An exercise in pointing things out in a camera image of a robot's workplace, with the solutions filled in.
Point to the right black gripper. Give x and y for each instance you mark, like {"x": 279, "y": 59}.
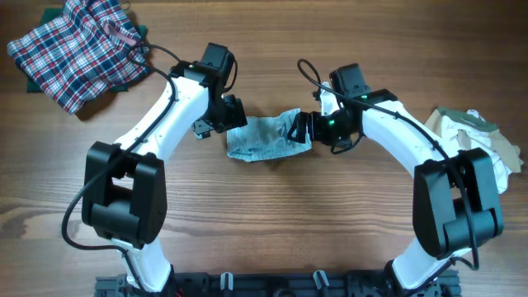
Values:
{"x": 308, "y": 126}

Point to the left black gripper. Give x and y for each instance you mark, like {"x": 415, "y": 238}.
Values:
{"x": 236, "y": 117}

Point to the light blue striped cloth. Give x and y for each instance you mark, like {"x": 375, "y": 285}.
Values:
{"x": 265, "y": 138}

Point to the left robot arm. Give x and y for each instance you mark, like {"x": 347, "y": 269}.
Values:
{"x": 125, "y": 200}

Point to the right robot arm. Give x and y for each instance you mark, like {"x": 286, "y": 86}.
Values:
{"x": 455, "y": 205}

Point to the plaid red blue cloth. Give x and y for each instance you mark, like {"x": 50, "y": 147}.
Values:
{"x": 81, "y": 54}

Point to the dark green folded cloth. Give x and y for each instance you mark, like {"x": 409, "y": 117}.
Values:
{"x": 50, "y": 13}

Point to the beige white crumpled garment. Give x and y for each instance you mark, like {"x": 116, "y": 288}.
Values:
{"x": 469, "y": 130}

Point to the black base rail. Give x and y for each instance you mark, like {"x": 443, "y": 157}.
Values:
{"x": 319, "y": 283}

